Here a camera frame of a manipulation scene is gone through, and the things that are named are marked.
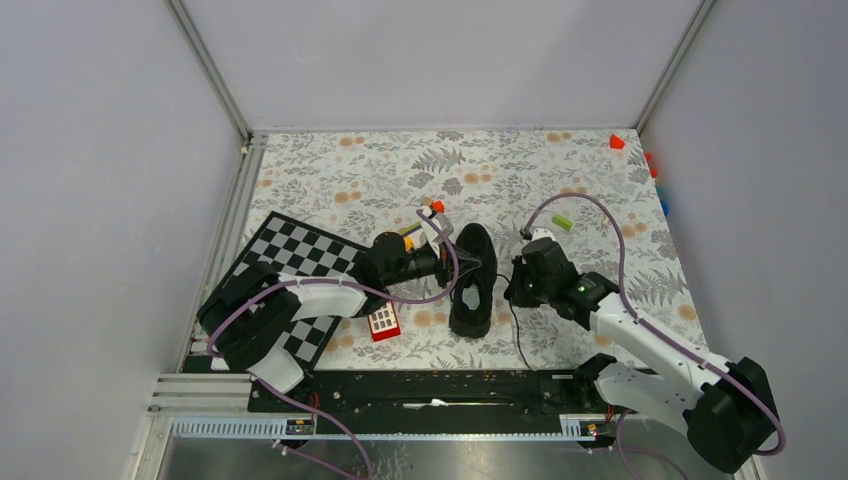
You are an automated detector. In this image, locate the grey slotted cable duct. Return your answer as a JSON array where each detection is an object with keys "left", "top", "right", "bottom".
[{"left": 172, "top": 414, "right": 614, "bottom": 443}]

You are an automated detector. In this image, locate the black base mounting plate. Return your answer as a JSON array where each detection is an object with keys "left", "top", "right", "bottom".
[{"left": 248, "top": 370, "right": 622, "bottom": 436}]

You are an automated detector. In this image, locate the black sneaker shoe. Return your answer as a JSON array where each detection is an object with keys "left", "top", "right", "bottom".
[{"left": 449, "top": 223, "right": 498, "bottom": 339}]

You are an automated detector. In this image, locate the multicolour toy brick stack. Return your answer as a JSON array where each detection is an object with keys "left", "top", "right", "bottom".
[{"left": 398, "top": 222, "right": 421, "bottom": 252}]

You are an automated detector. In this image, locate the floral patterned table mat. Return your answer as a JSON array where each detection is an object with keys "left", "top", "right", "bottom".
[{"left": 243, "top": 129, "right": 705, "bottom": 370}]

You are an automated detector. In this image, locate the red triangular block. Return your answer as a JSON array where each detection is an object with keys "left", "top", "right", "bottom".
[{"left": 609, "top": 134, "right": 626, "bottom": 150}]

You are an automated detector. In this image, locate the red toy calculator block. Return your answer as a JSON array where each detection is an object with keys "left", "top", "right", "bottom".
[{"left": 366, "top": 301, "right": 401, "bottom": 342}]

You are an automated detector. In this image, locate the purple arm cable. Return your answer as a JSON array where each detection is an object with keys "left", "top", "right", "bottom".
[
  {"left": 520, "top": 192, "right": 788, "bottom": 458},
  {"left": 205, "top": 207, "right": 461, "bottom": 359}
]

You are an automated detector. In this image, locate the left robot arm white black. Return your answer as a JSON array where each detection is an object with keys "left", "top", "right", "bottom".
[{"left": 197, "top": 207, "right": 488, "bottom": 411}]

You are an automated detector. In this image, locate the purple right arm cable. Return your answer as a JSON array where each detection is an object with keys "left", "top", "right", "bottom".
[{"left": 520, "top": 192, "right": 788, "bottom": 458}]

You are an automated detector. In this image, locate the black white chessboard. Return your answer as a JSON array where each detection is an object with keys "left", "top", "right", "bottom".
[{"left": 196, "top": 211, "right": 372, "bottom": 372}]

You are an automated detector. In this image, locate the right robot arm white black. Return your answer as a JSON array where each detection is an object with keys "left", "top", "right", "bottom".
[{"left": 505, "top": 229, "right": 780, "bottom": 474}]

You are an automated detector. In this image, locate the green rectangular block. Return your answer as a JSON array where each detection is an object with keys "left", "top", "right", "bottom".
[{"left": 551, "top": 214, "right": 574, "bottom": 232}]

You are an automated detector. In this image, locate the black shoelace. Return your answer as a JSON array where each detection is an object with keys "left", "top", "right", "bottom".
[{"left": 496, "top": 273, "right": 535, "bottom": 371}]

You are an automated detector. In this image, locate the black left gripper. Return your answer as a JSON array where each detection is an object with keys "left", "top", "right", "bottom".
[{"left": 384, "top": 239, "right": 481, "bottom": 289}]

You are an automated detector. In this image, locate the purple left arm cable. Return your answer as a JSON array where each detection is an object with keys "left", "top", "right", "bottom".
[{"left": 205, "top": 207, "right": 461, "bottom": 359}]

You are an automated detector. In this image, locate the orange red toy piece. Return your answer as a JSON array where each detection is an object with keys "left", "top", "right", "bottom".
[{"left": 645, "top": 152, "right": 658, "bottom": 178}]

